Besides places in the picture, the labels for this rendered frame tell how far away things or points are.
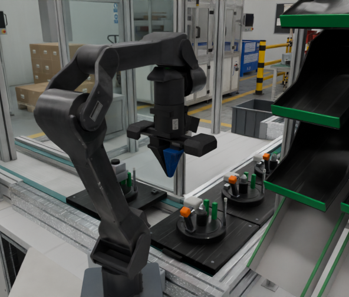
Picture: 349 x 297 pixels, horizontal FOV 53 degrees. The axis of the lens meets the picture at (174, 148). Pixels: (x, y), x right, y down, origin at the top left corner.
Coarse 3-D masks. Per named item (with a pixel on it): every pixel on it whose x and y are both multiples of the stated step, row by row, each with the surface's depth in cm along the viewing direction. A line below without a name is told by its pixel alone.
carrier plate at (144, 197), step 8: (136, 184) 124; (144, 184) 124; (80, 192) 118; (144, 192) 118; (160, 192) 118; (72, 200) 113; (80, 200) 113; (88, 200) 113; (136, 200) 113; (144, 200) 113; (152, 200) 113; (160, 200) 117; (80, 208) 111; (88, 208) 108; (136, 208) 108; (144, 208) 111; (96, 216) 106
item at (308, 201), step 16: (304, 128) 77; (320, 128) 81; (304, 144) 79; (320, 144) 77; (336, 144) 76; (288, 160) 76; (304, 160) 75; (320, 160) 74; (336, 160) 72; (272, 176) 73; (288, 176) 73; (304, 176) 72; (320, 176) 70; (336, 176) 69; (288, 192) 68; (304, 192) 69; (320, 192) 67; (336, 192) 65; (320, 208) 64
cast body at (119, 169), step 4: (112, 160) 112; (116, 160) 112; (112, 164) 112; (116, 164) 112; (120, 164) 112; (124, 164) 113; (116, 168) 111; (120, 168) 112; (124, 168) 114; (116, 172) 111; (120, 172) 113; (124, 172) 114; (116, 176) 111; (120, 176) 113; (124, 176) 115; (120, 180) 113
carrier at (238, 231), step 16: (208, 208) 100; (224, 208) 93; (160, 224) 100; (176, 224) 96; (208, 224) 96; (224, 224) 95; (240, 224) 100; (160, 240) 92; (176, 240) 92; (192, 240) 91; (208, 240) 90; (224, 240) 92; (240, 240) 92; (192, 256) 86; (208, 256) 86; (224, 256) 86; (208, 272) 83
